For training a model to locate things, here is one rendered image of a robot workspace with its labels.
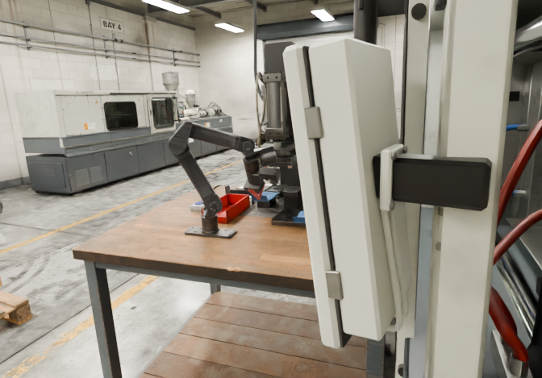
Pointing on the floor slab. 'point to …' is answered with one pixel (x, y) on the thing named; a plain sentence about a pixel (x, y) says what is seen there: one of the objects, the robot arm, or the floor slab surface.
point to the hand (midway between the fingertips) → (258, 197)
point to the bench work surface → (221, 304)
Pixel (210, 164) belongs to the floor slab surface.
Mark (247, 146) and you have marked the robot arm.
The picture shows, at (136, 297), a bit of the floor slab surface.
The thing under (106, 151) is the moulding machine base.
